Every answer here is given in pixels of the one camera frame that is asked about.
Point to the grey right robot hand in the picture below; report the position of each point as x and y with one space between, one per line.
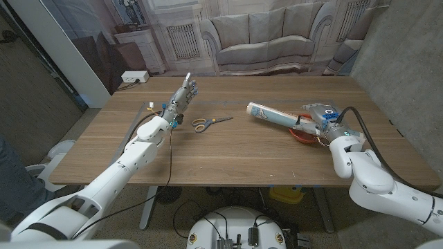
323 117

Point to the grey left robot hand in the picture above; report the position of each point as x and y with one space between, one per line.
178 102

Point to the black band around map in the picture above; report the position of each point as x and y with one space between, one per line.
298 120

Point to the paper map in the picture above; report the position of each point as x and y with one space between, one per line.
273 116

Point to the white robot base with electronics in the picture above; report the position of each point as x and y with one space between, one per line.
235 221

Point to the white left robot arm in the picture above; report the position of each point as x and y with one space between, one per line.
121 173

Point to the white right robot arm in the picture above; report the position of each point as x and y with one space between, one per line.
373 186

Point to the red bowl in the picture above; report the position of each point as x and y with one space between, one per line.
301 136

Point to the white power strip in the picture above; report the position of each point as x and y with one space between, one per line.
135 76

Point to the yellow plastic object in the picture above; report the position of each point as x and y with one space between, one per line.
285 195

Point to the black round floor object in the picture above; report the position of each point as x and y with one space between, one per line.
168 194

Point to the grey table leg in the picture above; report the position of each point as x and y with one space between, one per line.
325 214

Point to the printed living room backdrop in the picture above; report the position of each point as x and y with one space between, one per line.
266 34

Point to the white table leg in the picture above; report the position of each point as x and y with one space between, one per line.
148 211

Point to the white floor stand base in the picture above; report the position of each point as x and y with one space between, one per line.
60 147

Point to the person leg in jeans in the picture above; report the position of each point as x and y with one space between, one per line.
17 180

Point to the white robot torso edge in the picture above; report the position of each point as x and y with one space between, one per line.
69 245

